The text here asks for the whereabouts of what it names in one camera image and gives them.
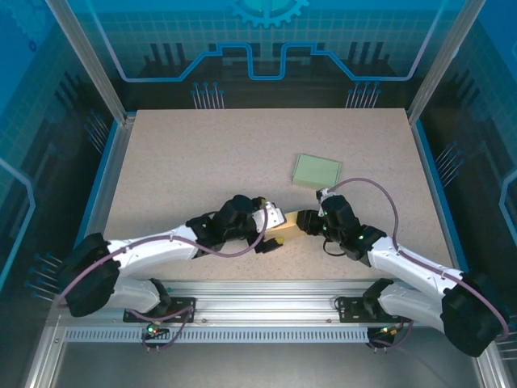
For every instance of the aluminium frame post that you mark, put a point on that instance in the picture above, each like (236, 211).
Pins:
(97, 68)
(439, 68)

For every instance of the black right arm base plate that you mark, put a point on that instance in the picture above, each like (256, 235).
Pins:
(351, 311)

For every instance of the aluminium mounting rail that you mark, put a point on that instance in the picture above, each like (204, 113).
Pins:
(262, 299)

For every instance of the small connector with indicator light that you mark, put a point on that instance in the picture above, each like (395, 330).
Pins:
(152, 329)
(389, 329)

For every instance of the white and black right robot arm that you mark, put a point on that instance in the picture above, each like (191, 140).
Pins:
(428, 283)

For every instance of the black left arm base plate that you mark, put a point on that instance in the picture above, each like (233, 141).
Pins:
(177, 302)

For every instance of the yellow paper box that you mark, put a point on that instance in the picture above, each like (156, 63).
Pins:
(288, 228)

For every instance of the blue table edge strip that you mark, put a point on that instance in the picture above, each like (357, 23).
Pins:
(99, 178)
(440, 194)

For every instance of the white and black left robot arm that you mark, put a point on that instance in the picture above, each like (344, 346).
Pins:
(137, 250)

